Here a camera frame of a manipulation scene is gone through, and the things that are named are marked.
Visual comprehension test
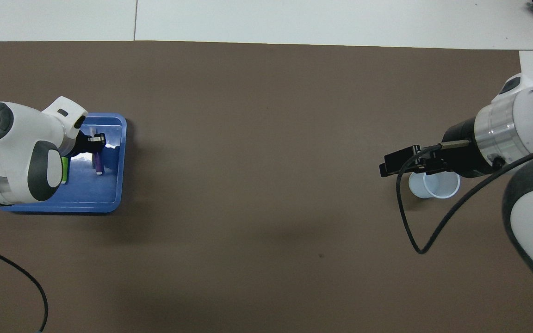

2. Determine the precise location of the purple pen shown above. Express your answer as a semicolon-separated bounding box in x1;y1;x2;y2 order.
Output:
92;127;105;176

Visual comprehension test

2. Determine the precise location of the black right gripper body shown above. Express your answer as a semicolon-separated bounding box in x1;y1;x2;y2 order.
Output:
442;117;494;179

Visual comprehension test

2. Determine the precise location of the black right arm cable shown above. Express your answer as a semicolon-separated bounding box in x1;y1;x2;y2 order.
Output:
396;143;533;255

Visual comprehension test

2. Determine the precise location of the translucent plastic cup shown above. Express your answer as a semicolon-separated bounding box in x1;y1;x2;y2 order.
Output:
408;170;461;199

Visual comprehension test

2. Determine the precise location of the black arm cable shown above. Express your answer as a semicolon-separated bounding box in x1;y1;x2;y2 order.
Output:
396;143;533;255
0;243;49;333

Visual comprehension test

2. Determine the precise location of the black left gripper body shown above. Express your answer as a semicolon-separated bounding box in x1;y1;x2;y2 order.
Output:
68;132;92;157

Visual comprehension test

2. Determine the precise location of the blue plastic tray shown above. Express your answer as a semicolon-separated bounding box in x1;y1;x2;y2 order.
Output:
0;112;127;214

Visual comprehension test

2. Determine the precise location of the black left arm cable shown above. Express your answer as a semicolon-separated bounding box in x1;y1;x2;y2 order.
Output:
0;243;49;333

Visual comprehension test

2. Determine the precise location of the brown table mat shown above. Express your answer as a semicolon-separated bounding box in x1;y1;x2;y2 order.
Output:
0;41;533;333

